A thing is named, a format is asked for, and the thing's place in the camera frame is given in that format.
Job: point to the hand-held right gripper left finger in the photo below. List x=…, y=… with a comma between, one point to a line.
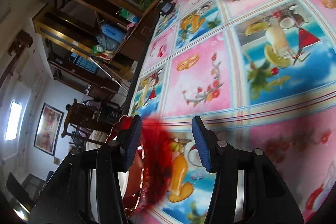
x=133, y=141

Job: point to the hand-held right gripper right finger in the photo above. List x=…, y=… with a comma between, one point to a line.
x=202, y=146

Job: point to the red scalloped plate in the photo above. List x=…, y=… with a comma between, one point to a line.
x=155, y=161

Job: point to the wooden chair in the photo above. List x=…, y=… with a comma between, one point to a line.
x=86, y=116

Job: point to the wooden sideboard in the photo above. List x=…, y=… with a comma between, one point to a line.
x=105, y=37

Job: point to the blue thermos jug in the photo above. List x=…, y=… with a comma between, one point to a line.
x=111, y=32

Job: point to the green packet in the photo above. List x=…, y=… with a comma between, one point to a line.
x=128, y=16

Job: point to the small black device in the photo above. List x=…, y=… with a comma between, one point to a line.
x=166, y=7

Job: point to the framed wall picture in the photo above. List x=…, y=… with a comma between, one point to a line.
x=48, y=129

